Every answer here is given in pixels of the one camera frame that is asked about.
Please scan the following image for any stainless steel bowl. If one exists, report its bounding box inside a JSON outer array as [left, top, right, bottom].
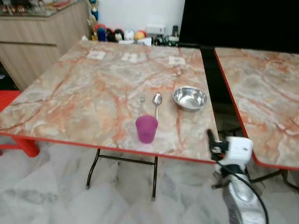
[[172, 86, 208, 112]]

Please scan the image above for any purple plastic cup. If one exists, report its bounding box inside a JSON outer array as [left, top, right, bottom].
[[135, 115, 159, 144]]

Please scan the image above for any steel spoon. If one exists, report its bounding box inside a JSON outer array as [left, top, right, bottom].
[[153, 93, 163, 121]]

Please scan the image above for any marble top folding table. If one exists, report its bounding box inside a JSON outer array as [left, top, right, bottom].
[[214, 47, 299, 191], [0, 40, 220, 201]]

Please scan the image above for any steel fork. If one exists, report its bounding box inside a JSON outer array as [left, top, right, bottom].
[[138, 94, 147, 118]]

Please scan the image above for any white paper label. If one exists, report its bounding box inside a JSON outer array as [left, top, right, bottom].
[[87, 50, 107, 61], [168, 56, 186, 66]]

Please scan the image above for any black television screen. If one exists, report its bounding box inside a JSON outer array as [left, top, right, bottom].
[[178, 0, 299, 48]]

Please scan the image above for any orange yellow ball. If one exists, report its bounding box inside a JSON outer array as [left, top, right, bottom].
[[135, 30, 147, 42]]

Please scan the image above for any blue toy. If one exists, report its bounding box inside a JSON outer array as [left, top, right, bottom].
[[96, 27, 107, 42]]

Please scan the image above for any gold and blue trophy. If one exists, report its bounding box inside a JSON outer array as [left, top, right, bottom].
[[88, 0, 100, 22]]

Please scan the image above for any light wooden cabinet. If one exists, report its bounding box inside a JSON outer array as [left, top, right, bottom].
[[0, 0, 92, 91]]

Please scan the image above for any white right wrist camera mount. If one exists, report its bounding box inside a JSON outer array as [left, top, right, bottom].
[[219, 136, 254, 174]]

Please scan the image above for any white wall box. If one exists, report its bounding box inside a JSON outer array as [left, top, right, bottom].
[[145, 24, 166, 36]]

